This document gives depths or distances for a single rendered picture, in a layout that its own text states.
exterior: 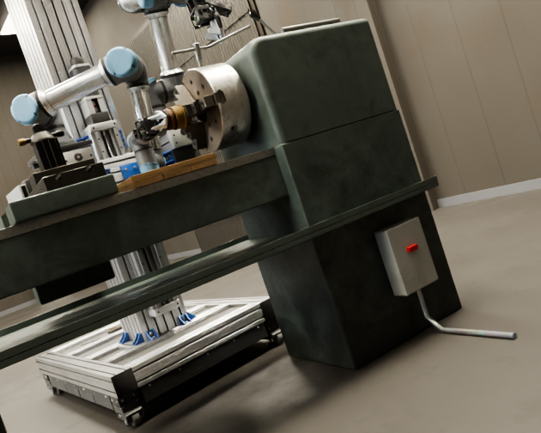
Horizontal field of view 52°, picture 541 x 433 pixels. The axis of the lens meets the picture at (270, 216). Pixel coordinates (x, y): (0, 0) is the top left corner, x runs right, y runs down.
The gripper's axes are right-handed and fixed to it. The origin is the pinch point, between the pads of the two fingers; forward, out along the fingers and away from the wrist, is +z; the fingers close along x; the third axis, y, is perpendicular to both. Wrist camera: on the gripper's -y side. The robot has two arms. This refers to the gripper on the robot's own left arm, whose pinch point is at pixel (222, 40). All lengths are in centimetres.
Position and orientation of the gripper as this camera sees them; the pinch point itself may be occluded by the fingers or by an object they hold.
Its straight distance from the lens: 226.3
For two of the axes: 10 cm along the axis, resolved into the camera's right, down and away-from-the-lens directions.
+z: 4.2, 9.0, -1.3
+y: -8.1, 3.1, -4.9
